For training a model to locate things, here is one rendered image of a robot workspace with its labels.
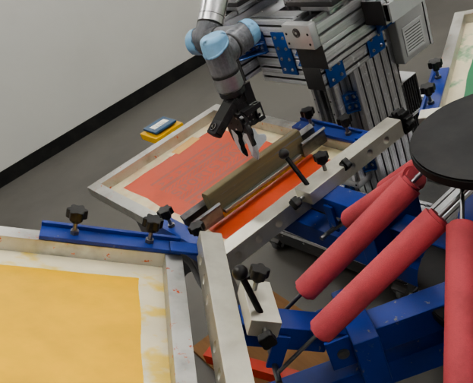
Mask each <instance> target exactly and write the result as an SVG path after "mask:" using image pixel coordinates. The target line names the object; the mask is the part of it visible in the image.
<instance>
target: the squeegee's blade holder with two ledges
mask: <svg viewBox="0 0 473 383"><path fill-rule="evenodd" d="M301 158H302V156H301V154H297V155H296V156H294V157H293V158H291V160H292V161H293V163H295V162H296V161H298V160H299V159H301ZM289 167H290V165H289V164H288V163H287V162H286V163H285V164H283V165H282V166H281V167H279V168H278V169H277V170H275V171H274V172H273V173H271V174H270V175H268V176H267V177H266V178H265V179H263V180H262V181H260V182H259V183H257V184H256V185H255V186H254V187H252V188H251V189H249V190H248V191H246V192H245V193H244V194H243V195H241V196H240V197H239V198H237V199H235V200H234V201H233V202H232V203H231V204H229V205H228V206H226V207H224V208H223V210H224V212H226V213H227V212H229V211H230V210H231V209H232V208H234V207H235V206H237V205H238V204H240V203H241V202H242V201H243V200H245V199H246V198H248V197H249V196H250V195H252V194H253V193H255V191H257V190H258V189H260V188H261V187H263V186H264V185H265V184H267V183H268V182H269V181H270V180H272V179H274V178H275V177H276V176H278V175H279V174H280V173H281V172H283V171H284V170H285V169H287V168H289Z"/></svg>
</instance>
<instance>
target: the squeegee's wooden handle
mask: <svg viewBox="0 0 473 383"><path fill-rule="evenodd" d="M301 142H303V140H302V137H301V133H300V131H299V130H298V129H292V130H291V131H289V132H288V133H287V134H285V135H283V136H282V137H281V138H280V139H278V140H277V141H275V142H274V143H272V144H271V145H270V146H269V147H267V148H265V149H264V150H262V151H261V152H259V155H260V159H259V160H257V159H255V158H254V157H252V158H251V159H249V161H247V162H246V163H244V164H243V165H241V166H240V167H238V168H237V169H236V170H234V171H233V172H231V173H230V174H228V175H227V176H226V177H225V178H223V179H221V180H220V181H219V182H217V183H216V184H215V185H213V186H212V187H210V188H208V189H207V190H206V191H205V192H203V193H202V197H203V200H204V202H205V204H206V206H207V209H208V210H209V209H210V208H211V207H213V206H215V205H216V204H218V203H220V204H221V205H220V207H221V209H222V212H224V210H223V208H224V207H226V206H228V205H229V204H231V203H232V202H233V201H234V200H235V199H237V198H239V197H240V196H241V195H243V194H244V193H245V192H246V191H248V190H249V189H251V188H252V187H254V186H255V185H256V184H257V183H259V182H260V181H262V180H263V179H265V178H266V177H267V176H268V175H270V174H271V173H273V172H274V171H275V170H277V169H278V168H279V167H281V166H282V165H283V164H285V163H286V162H287V161H286V160H283V159H281V158H279V151H280V150H281V149H282V148H285V149H287V150H288V151H289V157H290V158H293V157H294V156H296V155H297V154H302V152H301V148H300V144H301Z"/></svg>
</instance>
